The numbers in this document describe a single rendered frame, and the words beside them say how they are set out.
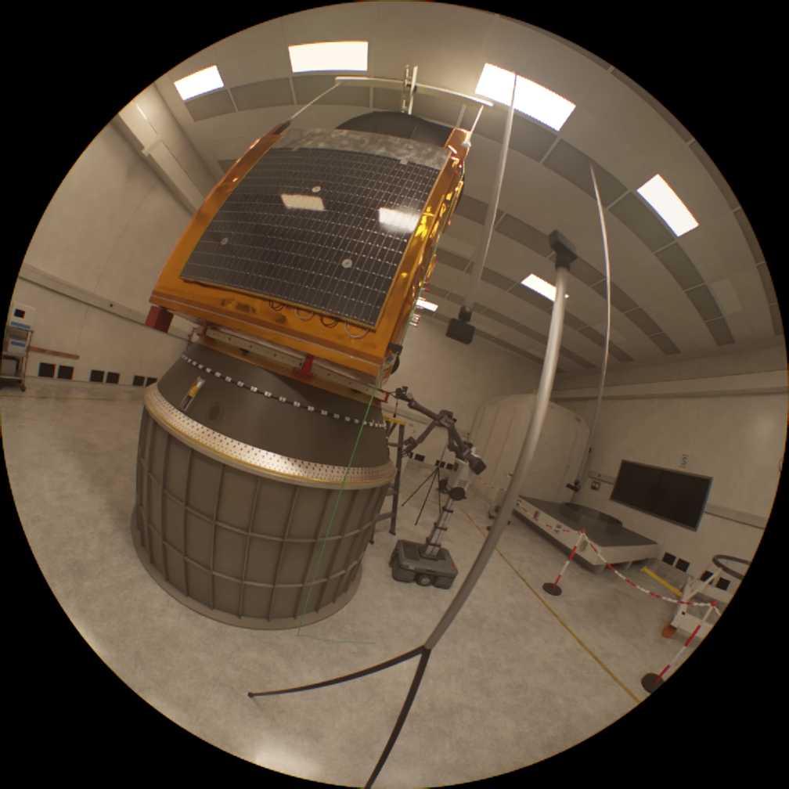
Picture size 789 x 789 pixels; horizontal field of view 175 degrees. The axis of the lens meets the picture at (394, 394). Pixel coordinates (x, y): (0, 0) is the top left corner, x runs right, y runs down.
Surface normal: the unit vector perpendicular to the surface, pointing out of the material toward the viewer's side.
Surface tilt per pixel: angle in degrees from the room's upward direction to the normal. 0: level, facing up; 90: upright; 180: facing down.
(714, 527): 90
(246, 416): 62
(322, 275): 90
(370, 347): 96
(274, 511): 90
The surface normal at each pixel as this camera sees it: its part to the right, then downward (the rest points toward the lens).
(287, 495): 0.52, 0.13
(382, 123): 0.02, 0.58
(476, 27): -0.33, 0.94
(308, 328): 0.01, 0.07
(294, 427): 0.58, -0.34
